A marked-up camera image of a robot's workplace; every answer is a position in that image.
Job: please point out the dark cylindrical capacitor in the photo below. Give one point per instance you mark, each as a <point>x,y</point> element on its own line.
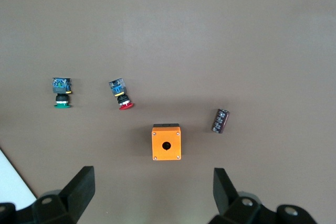
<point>220,121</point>

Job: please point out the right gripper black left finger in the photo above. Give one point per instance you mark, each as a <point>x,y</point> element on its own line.
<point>78,190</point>

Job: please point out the green push button switch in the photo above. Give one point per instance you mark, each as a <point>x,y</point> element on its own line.
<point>62,95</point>

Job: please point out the orange button enclosure box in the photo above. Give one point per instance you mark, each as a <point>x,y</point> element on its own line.
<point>160,142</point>

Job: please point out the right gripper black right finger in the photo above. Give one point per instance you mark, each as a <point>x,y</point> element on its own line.
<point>223,192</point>

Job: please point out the red push button switch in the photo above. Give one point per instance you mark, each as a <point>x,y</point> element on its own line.
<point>120,90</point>

